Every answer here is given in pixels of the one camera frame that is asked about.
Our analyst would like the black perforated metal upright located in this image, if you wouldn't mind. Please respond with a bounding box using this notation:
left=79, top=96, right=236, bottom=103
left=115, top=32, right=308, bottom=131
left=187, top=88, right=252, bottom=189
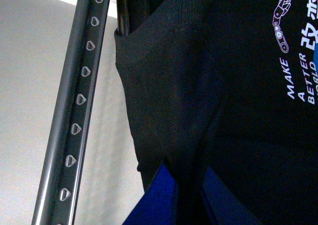
left=32, top=0, right=110, bottom=225

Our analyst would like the black t-shirt large back print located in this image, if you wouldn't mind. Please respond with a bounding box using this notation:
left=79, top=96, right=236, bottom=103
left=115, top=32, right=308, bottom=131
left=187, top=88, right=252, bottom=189
left=115, top=0, right=318, bottom=225

